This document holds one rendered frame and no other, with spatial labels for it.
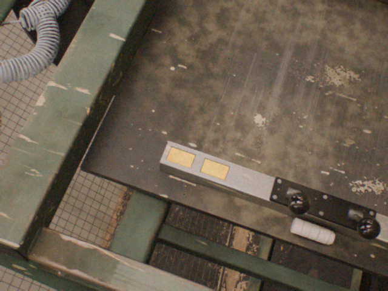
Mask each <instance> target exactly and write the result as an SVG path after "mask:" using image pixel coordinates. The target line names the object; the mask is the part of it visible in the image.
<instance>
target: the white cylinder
mask: <svg viewBox="0 0 388 291"><path fill-rule="evenodd" d="M290 231H291V232H292V233H295V234H297V235H298V234H299V235H301V236H304V237H307V238H308V239H311V240H315V241H317V242H319V243H322V244H327V245H329V244H332V243H333V240H334V238H335V233H334V232H333V231H331V230H329V229H327V228H324V227H322V226H319V225H316V224H314V223H311V222H307V221H303V220H302V219H299V218H295V219H294V220H293V223H292V226H291V230H290Z"/></svg>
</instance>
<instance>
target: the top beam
mask: <svg viewBox="0 0 388 291"><path fill-rule="evenodd" d="M160 2H161V0H95V2H94V3H93V5H92V7H91V9H90V11H89V13H88V15H87V16H86V18H85V20H83V22H82V24H81V26H80V28H79V30H78V32H77V33H76V36H75V37H74V39H73V41H72V42H71V43H70V45H69V47H68V49H67V51H66V53H65V55H64V56H63V58H62V60H61V61H60V63H59V64H58V66H57V68H56V70H55V72H54V74H53V76H52V77H51V79H50V81H49V82H48V84H47V85H46V87H45V89H44V91H43V93H42V94H41V97H40V98H39V100H38V102H37V103H36V104H35V107H34V108H33V110H32V112H31V114H30V116H29V117H28V120H27V121H26V123H25V125H23V127H22V129H21V131H20V133H19V135H18V137H17V138H16V140H15V143H14V144H13V146H11V148H10V150H9V151H8V154H7V156H6V157H5V160H4V161H3V163H2V164H1V167H0V252H2V253H4V254H7V255H10V256H14V257H15V258H18V259H21V260H23V261H29V260H32V259H29V258H28V254H27V252H28V249H29V247H30V245H31V243H32V241H33V238H34V237H35V235H36V234H37V232H38V230H39V228H40V226H41V228H42V225H43V224H45V225H46V227H47V228H49V226H50V224H51V221H52V219H53V217H54V215H55V213H56V211H57V209H58V207H59V205H60V204H61V201H62V199H63V197H64V195H65V193H66V191H67V189H68V187H69V185H70V183H71V181H72V180H73V177H74V175H75V173H76V171H77V169H78V167H79V164H80V162H81V160H82V158H83V156H84V155H85V153H86V151H87V149H88V147H89V145H90V142H91V140H92V138H93V136H94V134H95V132H96V130H97V129H98V127H99V125H100V123H101V121H102V118H103V116H104V114H105V112H106V110H107V108H108V107H109V104H110V102H111V100H112V98H113V96H114V94H115V92H116V89H117V88H118V86H119V83H120V82H121V80H122V78H123V76H124V74H125V72H126V70H127V67H128V66H129V64H130V61H131V60H132V58H133V56H134V54H135V52H136V49H137V48H138V45H139V43H140V41H141V39H142V37H143V35H144V33H145V32H146V30H147V27H148V26H149V23H150V21H151V19H152V17H153V15H154V13H155V10H156V9H157V8H158V6H159V3H160Z"/></svg>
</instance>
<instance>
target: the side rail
mask: <svg viewBox="0 0 388 291"><path fill-rule="evenodd" d="M28 258H29V259H32V260H34V261H37V262H39V268H40V269H42V270H46V271H48V272H52V273H54V274H56V275H58V276H61V277H63V278H66V279H69V280H71V281H75V282H77V283H80V284H83V285H86V286H88V287H90V288H92V289H95V290H98V291H219V290H216V289H212V288H210V287H207V286H205V285H203V284H200V283H197V282H194V281H191V280H189V279H186V278H183V277H181V276H177V275H174V273H170V272H167V271H165V270H162V269H159V268H157V267H153V266H150V265H148V264H145V263H142V262H140V261H138V260H135V259H133V258H129V257H127V256H124V255H121V254H118V253H115V252H112V251H110V250H109V249H105V248H103V247H100V246H97V245H94V244H91V243H89V242H86V241H82V240H80V239H77V238H75V237H74V236H70V235H67V234H65V233H62V232H58V231H56V230H53V229H50V228H47V227H45V226H42V231H41V234H40V235H39V237H38V240H37V242H36V243H35V245H34V246H33V249H32V251H31V253H30V254H29V255H28Z"/></svg>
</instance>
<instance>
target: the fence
mask: <svg viewBox="0 0 388 291"><path fill-rule="evenodd" d="M172 147H173V148H176V149H179V150H183V151H185V152H188V153H192V154H194V155H195V159H194V162H193V164H192V167H191V168H187V167H184V166H182V165H180V164H177V163H174V162H171V161H167V160H166V159H167V158H168V155H169V152H170V149H171V148H172ZM205 159H208V160H211V161H213V162H217V163H220V164H223V165H225V166H228V167H229V171H228V173H227V175H226V178H225V181H224V180H221V179H218V178H217V177H214V176H211V175H208V174H205V173H202V172H200V171H201V168H202V164H203V163H204V161H205ZM160 170H161V171H163V172H167V173H170V174H173V175H176V176H180V177H182V178H183V179H186V180H189V181H192V182H195V183H198V184H201V185H203V186H207V187H210V188H213V189H216V190H218V191H220V192H223V193H226V194H229V195H232V196H235V197H237V198H241V199H245V200H247V201H250V202H252V203H254V204H257V205H259V206H263V207H267V208H269V209H272V210H276V211H278V212H281V213H284V214H286V215H289V216H291V217H294V218H299V219H302V220H303V221H307V222H311V223H314V224H316V225H319V226H322V227H324V228H327V229H329V230H331V231H334V232H337V233H340V234H343V235H346V236H349V237H352V238H355V239H356V240H358V241H362V242H365V243H368V244H371V245H374V246H377V247H380V248H382V249H386V250H388V217H386V216H383V215H381V214H379V213H376V220H377V221H378V222H379V223H380V226H381V231H380V234H379V235H378V236H377V237H376V238H374V239H372V240H367V239H365V238H363V237H362V236H360V234H358V232H357V231H354V230H351V229H348V228H345V227H344V226H341V225H338V224H335V223H332V222H329V221H326V220H324V219H320V218H317V217H314V216H312V215H309V214H307V213H305V214H303V215H296V214H294V213H293V212H291V211H290V209H289V207H286V206H282V205H280V204H277V203H275V202H273V201H270V200H269V197H270V193H271V191H272V186H273V182H274V180H275V179H276V178H274V177H272V176H269V175H266V174H263V173H260V172H256V171H254V170H250V169H247V168H245V167H243V166H240V165H237V164H234V163H232V162H228V161H225V160H222V159H219V158H216V157H213V156H210V155H208V154H206V153H203V152H199V151H197V150H193V149H190V148H188V147H184V146H182V145H178V144H175V143H173V142H171V141H169V142H167V145H166V148H165V150H164V153H163V156H162V158H161V160H160Z"/></svg>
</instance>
